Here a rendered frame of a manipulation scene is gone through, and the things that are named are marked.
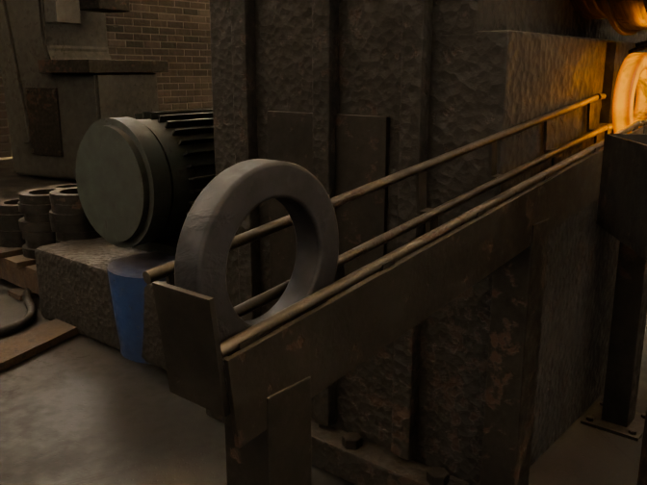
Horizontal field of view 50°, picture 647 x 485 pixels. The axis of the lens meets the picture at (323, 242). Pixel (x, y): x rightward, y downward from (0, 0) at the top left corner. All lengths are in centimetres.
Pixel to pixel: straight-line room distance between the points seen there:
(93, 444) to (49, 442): 10
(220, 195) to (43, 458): 117
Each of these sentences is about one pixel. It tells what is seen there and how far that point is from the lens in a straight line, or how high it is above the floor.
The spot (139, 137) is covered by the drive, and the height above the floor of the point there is 63.
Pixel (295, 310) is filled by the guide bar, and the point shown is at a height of 60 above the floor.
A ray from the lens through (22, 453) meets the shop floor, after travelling 171.
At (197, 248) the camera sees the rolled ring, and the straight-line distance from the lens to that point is 57.
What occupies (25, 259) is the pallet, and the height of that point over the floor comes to 14.
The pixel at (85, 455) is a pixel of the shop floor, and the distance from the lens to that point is 166.
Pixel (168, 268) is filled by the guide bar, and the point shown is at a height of 64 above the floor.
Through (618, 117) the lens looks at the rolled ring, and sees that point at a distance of 151.
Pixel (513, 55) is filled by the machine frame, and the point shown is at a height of 83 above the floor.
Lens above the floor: 81
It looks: 14 degrees down
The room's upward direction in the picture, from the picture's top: straight up
